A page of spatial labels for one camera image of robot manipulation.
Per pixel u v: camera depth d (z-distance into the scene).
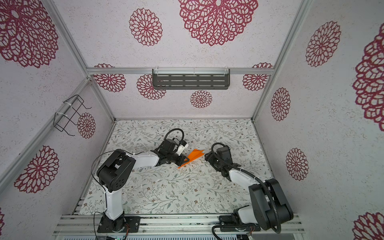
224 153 0.72
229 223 0.74
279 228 0.39
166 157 0.78
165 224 0.75
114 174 0.51
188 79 0.95
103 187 0.53
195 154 0.99
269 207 0.43
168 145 0.78
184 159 0.86
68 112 0.78
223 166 0.69
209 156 0.82
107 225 0.63
